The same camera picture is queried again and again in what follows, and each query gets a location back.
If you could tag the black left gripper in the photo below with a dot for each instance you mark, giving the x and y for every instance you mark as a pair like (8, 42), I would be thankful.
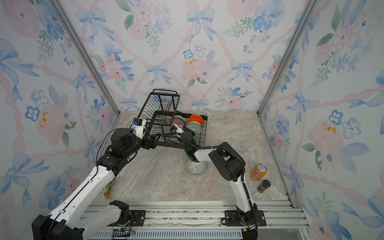
(153, 142)

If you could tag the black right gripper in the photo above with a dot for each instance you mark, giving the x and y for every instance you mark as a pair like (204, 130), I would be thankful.
(186, 132)

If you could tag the pale green ceramic bowl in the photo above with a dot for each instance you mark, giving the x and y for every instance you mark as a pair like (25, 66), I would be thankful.
(195, 127)

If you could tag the red patterned ceramic bowl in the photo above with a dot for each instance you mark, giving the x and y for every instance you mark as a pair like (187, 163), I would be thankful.
(178, 122)

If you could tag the orange plastic bowl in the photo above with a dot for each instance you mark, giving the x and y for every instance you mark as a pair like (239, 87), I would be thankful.
(196, 118)

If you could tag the white brown patterned bowl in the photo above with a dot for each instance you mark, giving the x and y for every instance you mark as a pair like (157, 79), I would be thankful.
(178, 118)

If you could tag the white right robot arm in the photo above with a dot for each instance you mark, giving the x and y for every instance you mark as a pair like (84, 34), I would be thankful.
(231, 167)

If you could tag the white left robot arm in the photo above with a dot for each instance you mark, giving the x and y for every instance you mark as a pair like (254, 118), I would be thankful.
(63, 223)

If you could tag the green packet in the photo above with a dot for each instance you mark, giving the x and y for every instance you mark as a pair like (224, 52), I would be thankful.
(106, 190)

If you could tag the dark spice jar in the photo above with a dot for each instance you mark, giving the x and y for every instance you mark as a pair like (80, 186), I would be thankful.
(264, 185)

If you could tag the black wire dish rack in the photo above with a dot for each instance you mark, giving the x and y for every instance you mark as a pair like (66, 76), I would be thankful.
(159, 110)

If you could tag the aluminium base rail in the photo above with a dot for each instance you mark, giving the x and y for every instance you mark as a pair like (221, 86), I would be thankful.
(205, 221)

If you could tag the aluminium left corner post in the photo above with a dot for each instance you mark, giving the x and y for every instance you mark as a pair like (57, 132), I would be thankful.
(64, 19)

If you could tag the aluminium corner post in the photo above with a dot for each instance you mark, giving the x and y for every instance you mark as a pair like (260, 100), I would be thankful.
(64, 19)
(291, 47)

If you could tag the aluminium right corner post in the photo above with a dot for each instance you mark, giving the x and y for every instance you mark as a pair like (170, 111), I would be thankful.
(291, 47)

